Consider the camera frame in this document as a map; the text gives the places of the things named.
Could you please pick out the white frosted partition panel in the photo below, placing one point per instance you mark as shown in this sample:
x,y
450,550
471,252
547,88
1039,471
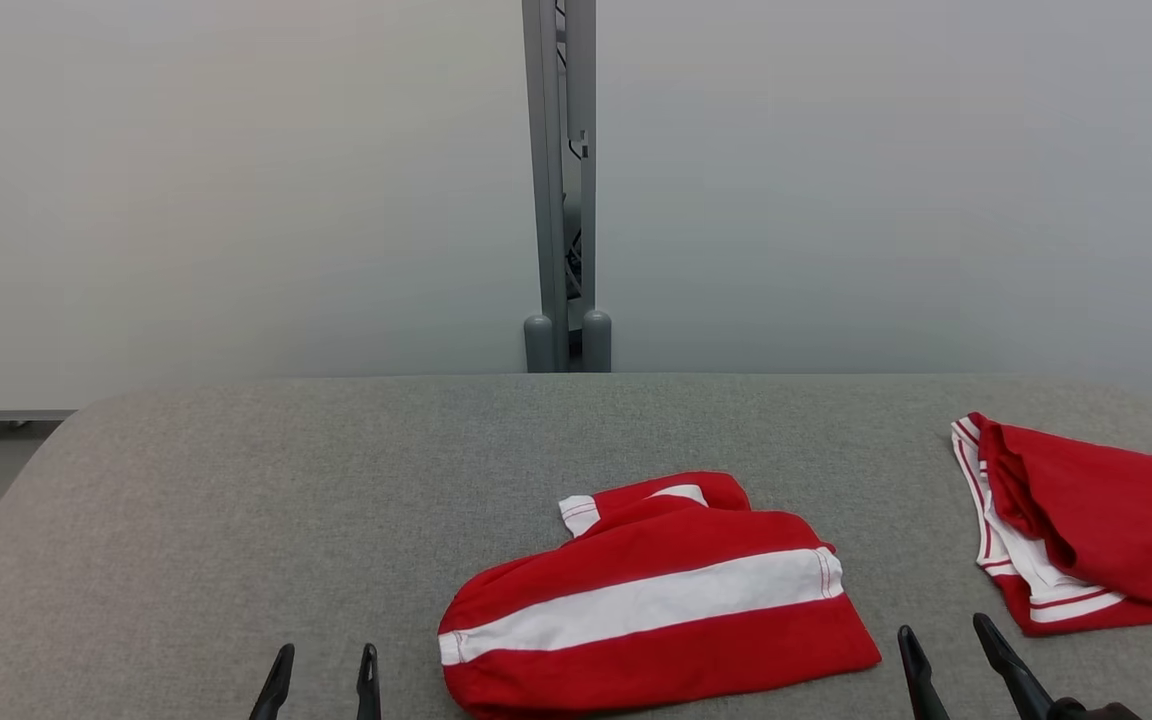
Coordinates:
x,y
216,190
886,190

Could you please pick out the grey fabric sofa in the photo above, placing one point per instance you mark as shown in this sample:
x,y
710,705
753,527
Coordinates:
x,y
286,520

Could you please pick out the grey metal partition post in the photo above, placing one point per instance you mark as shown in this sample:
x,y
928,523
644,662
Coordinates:
x,y
543,150

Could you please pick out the red shorts with white stripe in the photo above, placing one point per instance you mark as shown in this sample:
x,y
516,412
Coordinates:
x,y
656,650

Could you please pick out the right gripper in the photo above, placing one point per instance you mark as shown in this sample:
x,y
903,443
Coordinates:
x,y
1091,712

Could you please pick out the grey cylindrical post foot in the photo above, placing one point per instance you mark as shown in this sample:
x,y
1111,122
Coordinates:
x,y
539,345
597,342

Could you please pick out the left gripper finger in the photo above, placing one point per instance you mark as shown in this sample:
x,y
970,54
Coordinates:
x,y
276,685
369,690

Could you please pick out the red white basketball jersey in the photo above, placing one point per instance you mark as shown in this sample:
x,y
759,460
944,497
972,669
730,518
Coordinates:
x,y
1106,510

